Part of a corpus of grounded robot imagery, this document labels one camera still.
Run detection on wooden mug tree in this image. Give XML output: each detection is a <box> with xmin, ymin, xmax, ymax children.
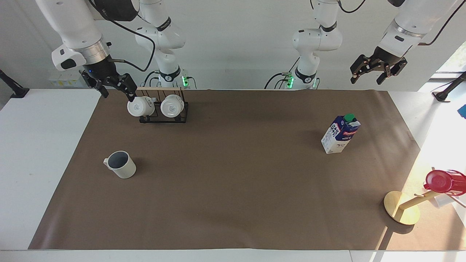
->
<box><xmin>383</xmin><ymin>189</ymin><xmax>443</xmax><ymax>226</ymax></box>

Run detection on white cup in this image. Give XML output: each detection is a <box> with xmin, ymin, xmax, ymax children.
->
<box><xmin>160</xmin><ymin>94</ymin><xmax>185</xmax><ymax>119</ymax></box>
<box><xmin>127</xmin><ymin>96</ymin><xmax>156</xmax><ymax>118</ymax></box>

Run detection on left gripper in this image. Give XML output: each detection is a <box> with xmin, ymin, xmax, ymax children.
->
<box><xmin>350</xmin><ymin>46</ymin><xmax>408</xmax><ymax>86</ymax></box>

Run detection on black cable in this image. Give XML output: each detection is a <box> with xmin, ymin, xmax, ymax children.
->
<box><xmin>144</xmin><ymin>70</ymin><xmax>161</xmax><ymax>88</ymax></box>
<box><xmin>337</xmin><ymin>0</ymin><xmax>367</xmax><ymax>14</ymax></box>
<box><xmin>264</xmin><ymin>56</ymin><xmax>301</xmax><ymax>90</ymax></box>
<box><xmin>108</xmin><ymin>16</ymin><xmax>156</xmax><ymax>72</ymax></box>
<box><xmin>418</xmin><ymin>0</ymin><xmax>466</xmax><ymax>47</ymax></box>

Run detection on black wire cup rack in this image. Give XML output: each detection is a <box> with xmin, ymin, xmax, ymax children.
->
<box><xmin>135</xmin><ymin>86</ymin><xmax>189</xmax><ymax>124</ymax></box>

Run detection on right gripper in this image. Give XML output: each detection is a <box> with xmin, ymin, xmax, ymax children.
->
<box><xmin>80</xmin><ymin>58</ymin><xmax>138</xmax><ymax>103</ymax></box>

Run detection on red cup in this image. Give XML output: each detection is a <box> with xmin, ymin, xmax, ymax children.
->
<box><xmin>423</xmin><ymin>169</ymin><xmax>466</xmax><ymax>197</ymax></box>

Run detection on beige mug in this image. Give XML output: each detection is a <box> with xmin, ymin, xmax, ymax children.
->
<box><xmin>103</xmin><ymin>150</ymin><xmax>137</xmax><ymax>179</ymax></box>

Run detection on blue and white milk carton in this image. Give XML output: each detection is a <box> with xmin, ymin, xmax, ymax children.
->
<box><xmin>320</xmin><ymin>113</ymin><xmax>362</xmax><ymax>155</ymax></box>

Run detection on black stand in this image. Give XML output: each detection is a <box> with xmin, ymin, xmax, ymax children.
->
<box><xmin>432</xmin><ymin>71</ymin><xmax>466</xmax><ymax>102</ymax></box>
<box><xmin>0</xmin><ymin>69</ymin><xmax>30</xmax><ymax>99</ymax></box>

